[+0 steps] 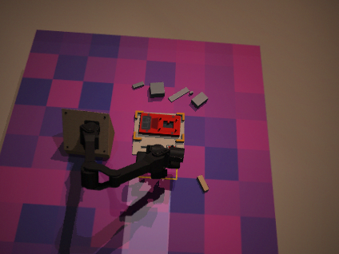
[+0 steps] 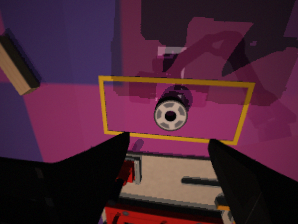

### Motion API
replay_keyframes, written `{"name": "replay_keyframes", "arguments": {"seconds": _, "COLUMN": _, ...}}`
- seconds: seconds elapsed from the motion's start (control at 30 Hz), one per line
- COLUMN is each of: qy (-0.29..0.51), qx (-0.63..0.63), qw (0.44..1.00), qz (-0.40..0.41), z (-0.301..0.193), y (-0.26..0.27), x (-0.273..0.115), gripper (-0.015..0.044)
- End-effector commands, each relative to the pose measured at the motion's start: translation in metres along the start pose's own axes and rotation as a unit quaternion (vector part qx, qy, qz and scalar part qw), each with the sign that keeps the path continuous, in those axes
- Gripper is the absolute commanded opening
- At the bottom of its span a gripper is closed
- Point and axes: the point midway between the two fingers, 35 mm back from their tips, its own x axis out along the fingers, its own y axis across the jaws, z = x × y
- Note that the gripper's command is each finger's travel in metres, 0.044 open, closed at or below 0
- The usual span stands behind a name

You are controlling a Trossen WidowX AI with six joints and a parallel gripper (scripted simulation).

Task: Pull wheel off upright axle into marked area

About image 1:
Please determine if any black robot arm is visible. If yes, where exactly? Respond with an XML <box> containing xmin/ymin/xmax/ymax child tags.
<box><xmin>79</xmin><ymin>120</ymin><xmax>185</xmax><ymax>191</ymax></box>

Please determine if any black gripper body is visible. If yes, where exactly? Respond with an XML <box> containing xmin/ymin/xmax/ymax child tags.
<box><xmin>136</xmin><ymin>151</ymin><xmax>180</xmax><ymax>169</ymax></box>

